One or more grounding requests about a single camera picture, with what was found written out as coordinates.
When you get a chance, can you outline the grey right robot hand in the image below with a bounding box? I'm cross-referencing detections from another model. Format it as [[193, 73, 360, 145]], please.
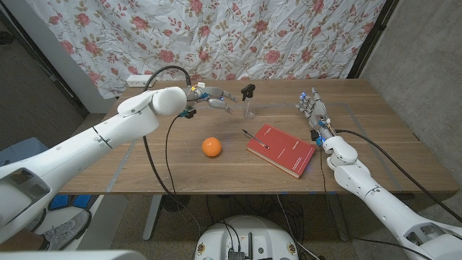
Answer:
[[295, 87, 336, 141]]

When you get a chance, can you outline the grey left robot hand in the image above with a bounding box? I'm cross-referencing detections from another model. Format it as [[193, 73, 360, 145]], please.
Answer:
[[186, 82, 239, 115]]

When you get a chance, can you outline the black mechanical pencil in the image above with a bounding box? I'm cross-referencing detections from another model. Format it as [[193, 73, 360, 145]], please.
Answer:
[[241, 129, 271, 150]]

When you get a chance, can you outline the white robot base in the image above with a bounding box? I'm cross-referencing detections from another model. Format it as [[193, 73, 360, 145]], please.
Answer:
[[193, 215, 300, 260]]

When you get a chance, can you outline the red notebook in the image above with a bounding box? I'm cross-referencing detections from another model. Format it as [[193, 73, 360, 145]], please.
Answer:
[[246, 123, 317, 180]]

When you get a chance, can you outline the clear spray bottle black nozzle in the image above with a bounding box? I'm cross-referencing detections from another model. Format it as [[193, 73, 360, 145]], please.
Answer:
[[240, 83, 256, 121]]

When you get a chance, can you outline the orange fruit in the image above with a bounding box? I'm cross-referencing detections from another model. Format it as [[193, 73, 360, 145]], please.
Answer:
[[201, 136, 222, 157]]

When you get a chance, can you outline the floral backdrop cloth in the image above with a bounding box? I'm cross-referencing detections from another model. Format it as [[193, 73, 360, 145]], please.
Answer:
[[25, 0, 387, 100]]

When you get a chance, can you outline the white power strip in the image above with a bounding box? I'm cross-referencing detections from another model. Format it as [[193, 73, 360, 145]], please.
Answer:
[[126, 74, 157, 88]]

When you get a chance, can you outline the black backdrop stand pole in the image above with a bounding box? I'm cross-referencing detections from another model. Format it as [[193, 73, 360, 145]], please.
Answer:
[[346, 0, 400, 79]]

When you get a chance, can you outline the grey table leg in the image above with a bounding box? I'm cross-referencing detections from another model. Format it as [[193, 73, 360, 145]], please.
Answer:
[[326, 194, 350, 242], [142, 194, 163, 242]]

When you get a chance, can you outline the black round disc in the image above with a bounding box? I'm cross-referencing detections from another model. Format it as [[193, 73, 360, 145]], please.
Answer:
[[161, 194, 191, 213]]

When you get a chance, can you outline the blue floor mat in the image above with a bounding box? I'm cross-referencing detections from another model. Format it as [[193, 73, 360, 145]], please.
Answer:
[[48, 194, 98, 212]]

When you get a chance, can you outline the blue plastic bin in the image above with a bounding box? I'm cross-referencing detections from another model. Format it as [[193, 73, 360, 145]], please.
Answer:
[[0, 136, 50, 167]]

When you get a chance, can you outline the white robot torso shell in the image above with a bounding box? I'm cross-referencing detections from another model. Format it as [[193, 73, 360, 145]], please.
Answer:
[[0, 249, 147, 260]]

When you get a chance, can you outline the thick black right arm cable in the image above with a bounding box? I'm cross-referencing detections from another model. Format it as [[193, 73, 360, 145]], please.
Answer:
[[335, 129, 462, 223]]

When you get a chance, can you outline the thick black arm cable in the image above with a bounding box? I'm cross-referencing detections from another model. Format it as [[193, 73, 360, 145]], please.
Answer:
[[142, 65, 203, 239], [335, 129, 462, 223]]

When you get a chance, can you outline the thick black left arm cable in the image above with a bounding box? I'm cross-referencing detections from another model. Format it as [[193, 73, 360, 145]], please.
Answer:
[[142, 65, 203, 239]]

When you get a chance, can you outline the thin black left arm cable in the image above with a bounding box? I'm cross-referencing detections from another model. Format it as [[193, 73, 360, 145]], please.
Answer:
[[165, 115, 181, 198]]

